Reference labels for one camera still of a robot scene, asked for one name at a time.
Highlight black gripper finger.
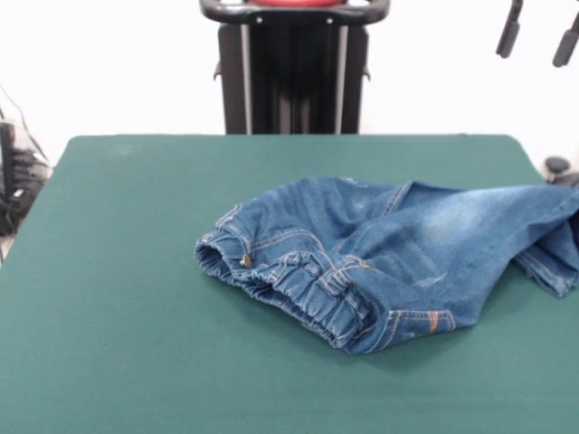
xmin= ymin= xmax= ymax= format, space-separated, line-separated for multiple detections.
xmin=495 ymin=0 xmax=525 ymax=59
xmin=552 ymin=17 xmax=579 ymax=68

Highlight black robot pedestal with handle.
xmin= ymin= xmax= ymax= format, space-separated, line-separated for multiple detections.
xmin=198 ymin=0 xmax=391 ymax=136

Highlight dark green table cloth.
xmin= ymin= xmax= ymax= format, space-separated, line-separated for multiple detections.
xmin=0 ymin=133 xmax=579 ymax=434

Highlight black cable tangle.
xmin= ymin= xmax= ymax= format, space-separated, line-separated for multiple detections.
xmin=0 ymin=83 xmax=51 ymax=236

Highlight black round knob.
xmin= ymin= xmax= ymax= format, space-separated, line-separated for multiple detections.
xmin=545 ymin=156 xmax=572 ymax=175

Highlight blue denim jeans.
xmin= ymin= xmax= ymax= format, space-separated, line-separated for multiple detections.
xmin=194 ymin=176 xmax=579 ymax=356

